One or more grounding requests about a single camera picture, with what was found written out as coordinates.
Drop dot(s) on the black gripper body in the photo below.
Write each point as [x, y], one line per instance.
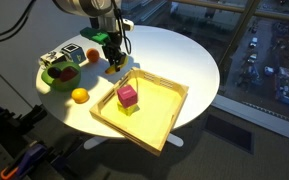
[114, 48]

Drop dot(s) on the yellow banana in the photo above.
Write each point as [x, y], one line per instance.
[110, 70]

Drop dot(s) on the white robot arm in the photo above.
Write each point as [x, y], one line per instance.
[87, 6]

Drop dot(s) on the green plastic bowl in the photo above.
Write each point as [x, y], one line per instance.
[62, 87]

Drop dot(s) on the orange fruit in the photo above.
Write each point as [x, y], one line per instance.
[93, 55]

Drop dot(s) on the pink cube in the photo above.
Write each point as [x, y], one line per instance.
[127, 96]

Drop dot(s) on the blue cube with square print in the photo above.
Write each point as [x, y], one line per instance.
[74, 52]

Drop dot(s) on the red apple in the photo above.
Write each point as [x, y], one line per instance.
[69, 74]

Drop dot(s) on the yellow lemon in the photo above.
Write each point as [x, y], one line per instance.
[80, 95]

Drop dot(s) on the yellow-green cube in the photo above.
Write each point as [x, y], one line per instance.
[129, 111]

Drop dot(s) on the dark purple plum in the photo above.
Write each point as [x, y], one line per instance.
[54, 72]

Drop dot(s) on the zebra print cube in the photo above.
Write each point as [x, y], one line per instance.
[52, 58]

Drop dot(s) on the wooden tray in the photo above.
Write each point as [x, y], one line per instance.
[150, 126]

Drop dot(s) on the white table base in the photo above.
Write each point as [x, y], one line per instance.
[94, 142]

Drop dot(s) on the black clamp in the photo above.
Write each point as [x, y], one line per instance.
[34, 114]

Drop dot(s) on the dark floor vent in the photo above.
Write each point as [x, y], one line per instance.
[229, 132]

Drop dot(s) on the metal window railing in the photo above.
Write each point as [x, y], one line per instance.
[277, 16]

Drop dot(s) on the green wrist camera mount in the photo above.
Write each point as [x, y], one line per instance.
[94, 35]

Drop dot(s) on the window frame post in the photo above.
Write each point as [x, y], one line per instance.
[239, 31]

